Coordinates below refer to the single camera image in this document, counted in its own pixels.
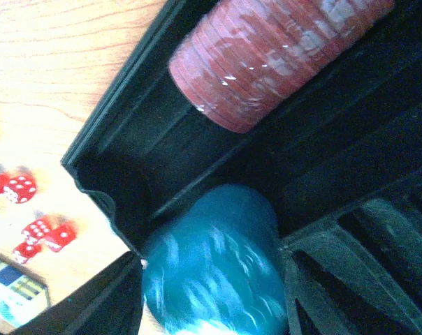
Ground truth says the blue poker chip stack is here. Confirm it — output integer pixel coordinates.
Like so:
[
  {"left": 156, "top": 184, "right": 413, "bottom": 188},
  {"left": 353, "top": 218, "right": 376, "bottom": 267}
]
[{"left": 142, "top": 184, "right": 289, "bottom": 334}]

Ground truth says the playing card deck box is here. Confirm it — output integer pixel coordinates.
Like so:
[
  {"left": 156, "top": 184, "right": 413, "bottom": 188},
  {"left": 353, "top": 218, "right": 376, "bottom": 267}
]
[{"left": 0, "top": 259, "right": 51, "bottom": 329}]

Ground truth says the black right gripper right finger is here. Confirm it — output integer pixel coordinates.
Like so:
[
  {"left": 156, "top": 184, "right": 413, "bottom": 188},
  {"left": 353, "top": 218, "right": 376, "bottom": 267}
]
[{"left": 280, "top": 230, "right": 422, "bottom": 334}]

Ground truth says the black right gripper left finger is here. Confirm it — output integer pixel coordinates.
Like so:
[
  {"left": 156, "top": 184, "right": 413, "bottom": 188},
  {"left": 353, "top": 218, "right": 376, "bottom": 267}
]
[{"left": 12, "top": 252, "right": 143, "bottom": 334}]

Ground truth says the black poker set case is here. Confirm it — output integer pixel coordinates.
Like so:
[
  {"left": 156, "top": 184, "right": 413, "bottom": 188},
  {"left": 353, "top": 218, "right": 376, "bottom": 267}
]
[{"left": 59, "top": 0, "right": 422, "bottom": 335}]

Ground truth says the red poker chip stack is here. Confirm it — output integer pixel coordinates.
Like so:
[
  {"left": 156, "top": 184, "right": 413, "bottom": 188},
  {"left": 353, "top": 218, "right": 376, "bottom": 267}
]
[{"left": 168, "top": 1, "right": 395, "bottom": 133}]

